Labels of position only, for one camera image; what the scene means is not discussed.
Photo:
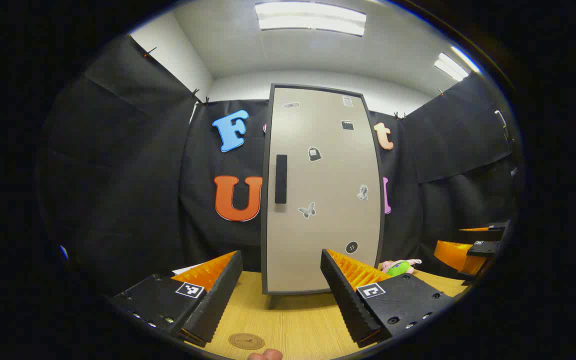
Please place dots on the dark grey cabinet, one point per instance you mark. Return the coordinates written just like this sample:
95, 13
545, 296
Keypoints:
264, 225

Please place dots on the small ceiling light panel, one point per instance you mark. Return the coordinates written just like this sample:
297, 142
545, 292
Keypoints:
450, 65

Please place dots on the large ceiling light panel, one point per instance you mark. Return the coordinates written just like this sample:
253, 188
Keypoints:
310, 17

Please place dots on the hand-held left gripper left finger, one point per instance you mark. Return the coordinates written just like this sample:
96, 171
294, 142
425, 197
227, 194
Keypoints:
218, 300

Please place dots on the beige cabinet door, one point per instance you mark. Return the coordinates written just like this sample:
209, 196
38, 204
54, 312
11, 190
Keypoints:
328, 200

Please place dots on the black backdrop cloth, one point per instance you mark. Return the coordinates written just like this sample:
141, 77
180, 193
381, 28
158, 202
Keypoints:
118, 175

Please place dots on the green pink plush toy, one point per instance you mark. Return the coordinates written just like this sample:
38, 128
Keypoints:
399, 268

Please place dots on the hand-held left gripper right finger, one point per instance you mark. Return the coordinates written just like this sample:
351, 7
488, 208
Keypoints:
348, 300

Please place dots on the round brown coaster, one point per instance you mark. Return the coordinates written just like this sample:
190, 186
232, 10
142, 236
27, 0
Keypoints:
246, 341

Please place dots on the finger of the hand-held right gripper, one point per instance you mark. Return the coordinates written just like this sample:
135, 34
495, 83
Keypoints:
498, 230
460, 256

